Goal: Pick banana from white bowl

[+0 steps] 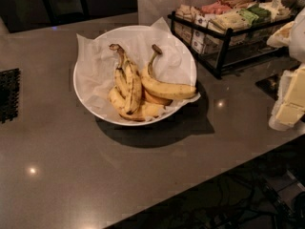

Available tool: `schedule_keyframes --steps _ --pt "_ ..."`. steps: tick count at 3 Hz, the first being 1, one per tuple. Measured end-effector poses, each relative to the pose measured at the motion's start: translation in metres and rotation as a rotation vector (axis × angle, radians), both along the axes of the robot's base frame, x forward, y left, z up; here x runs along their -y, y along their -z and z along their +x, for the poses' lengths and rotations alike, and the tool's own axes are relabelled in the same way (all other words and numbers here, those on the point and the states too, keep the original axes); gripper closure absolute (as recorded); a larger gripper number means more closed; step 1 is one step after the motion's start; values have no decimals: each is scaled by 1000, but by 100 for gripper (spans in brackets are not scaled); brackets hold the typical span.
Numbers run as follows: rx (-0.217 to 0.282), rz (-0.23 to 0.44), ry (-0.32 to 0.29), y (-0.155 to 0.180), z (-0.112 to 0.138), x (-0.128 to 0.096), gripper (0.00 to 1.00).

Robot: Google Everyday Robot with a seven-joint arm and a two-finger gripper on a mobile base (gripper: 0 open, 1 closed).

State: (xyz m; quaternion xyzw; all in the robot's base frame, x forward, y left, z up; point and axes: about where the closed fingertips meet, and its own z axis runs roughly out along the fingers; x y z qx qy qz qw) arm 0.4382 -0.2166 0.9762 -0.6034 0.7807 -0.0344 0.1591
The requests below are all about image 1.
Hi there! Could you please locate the white paper liner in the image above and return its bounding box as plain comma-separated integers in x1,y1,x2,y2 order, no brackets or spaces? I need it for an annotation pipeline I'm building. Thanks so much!
75,16,202,122

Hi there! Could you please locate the dark colourful picture mat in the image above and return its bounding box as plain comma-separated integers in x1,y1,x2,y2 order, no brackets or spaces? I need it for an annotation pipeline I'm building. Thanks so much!
255,74,280,100

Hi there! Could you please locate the black mesh mat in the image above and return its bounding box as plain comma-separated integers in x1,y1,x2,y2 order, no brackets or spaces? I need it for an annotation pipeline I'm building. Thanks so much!
0,68,21,123

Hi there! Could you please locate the dark water dispenser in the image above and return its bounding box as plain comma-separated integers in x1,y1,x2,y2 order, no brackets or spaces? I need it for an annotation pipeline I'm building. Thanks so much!
43,0,89,25

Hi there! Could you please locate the yellow banana bunch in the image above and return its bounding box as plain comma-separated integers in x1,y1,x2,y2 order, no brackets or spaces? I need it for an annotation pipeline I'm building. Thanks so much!
108,44,172,122

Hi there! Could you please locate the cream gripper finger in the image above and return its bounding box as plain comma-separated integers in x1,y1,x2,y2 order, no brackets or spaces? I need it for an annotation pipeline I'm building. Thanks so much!
269,65,305,131
267,21,294,48

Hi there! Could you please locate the single yellow banana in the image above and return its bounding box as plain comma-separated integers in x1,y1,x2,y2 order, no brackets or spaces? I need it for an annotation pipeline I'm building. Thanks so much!
141,44,197,100

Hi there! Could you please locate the white bowl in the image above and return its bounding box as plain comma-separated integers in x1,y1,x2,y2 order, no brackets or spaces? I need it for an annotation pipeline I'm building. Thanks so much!
72,24,198,127

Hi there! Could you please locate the black wire rack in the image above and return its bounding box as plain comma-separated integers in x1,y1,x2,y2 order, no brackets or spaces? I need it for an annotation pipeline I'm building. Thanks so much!
168,11,295,79

